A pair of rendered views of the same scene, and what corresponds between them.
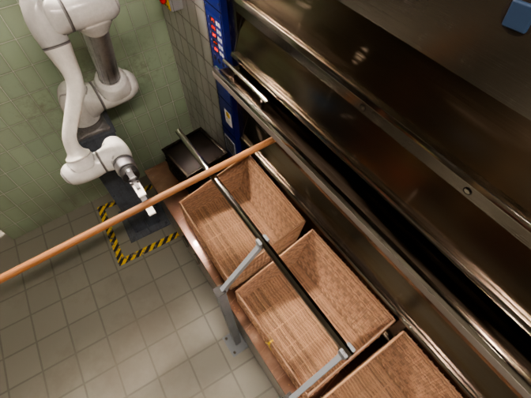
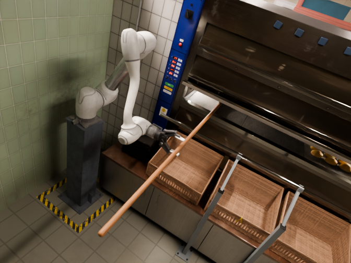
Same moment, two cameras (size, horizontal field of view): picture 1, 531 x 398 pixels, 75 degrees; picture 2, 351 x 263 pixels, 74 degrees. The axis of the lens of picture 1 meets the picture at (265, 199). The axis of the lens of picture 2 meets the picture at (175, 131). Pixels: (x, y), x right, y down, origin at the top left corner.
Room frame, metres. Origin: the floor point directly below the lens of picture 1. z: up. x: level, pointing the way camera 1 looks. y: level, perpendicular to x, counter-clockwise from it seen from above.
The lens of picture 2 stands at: (-0.17, 1.36, 2.19)
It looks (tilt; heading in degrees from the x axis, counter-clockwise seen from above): 35 degrees down; 320
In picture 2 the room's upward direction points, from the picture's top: 19 degrees clockwise
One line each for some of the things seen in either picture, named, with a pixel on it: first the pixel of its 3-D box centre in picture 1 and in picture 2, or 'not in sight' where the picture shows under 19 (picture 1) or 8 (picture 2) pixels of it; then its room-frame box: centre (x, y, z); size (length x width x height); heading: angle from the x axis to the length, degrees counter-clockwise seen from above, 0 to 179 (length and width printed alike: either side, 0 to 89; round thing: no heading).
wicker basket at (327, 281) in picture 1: (309, 309); (244, 198); (0.48, -0.19, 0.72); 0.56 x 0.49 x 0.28; 35
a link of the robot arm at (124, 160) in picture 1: (126, 167); (152, 131); (0.97, 0.60, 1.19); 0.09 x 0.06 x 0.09; 123
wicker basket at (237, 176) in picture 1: (239, 218); (185, 164); (0.98, 0.14, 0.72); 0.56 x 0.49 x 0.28; 33
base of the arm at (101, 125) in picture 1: (84, 123); (83, 117); (1.42, 0.98, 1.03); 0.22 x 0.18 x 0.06; 120
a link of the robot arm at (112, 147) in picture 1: (114, 152); (139, 125); (1.05, 0.67, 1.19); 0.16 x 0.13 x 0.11; 33
